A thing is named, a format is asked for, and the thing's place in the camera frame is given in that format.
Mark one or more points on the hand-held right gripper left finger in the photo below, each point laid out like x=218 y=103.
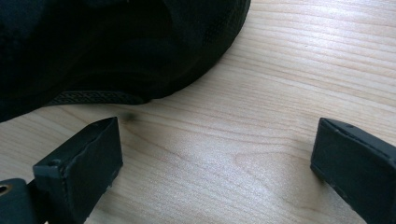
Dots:
x=81 y=168

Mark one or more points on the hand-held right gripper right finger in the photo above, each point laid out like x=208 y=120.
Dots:
x=358 y=168

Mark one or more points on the black cap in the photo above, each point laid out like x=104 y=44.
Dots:
x=109 y=49

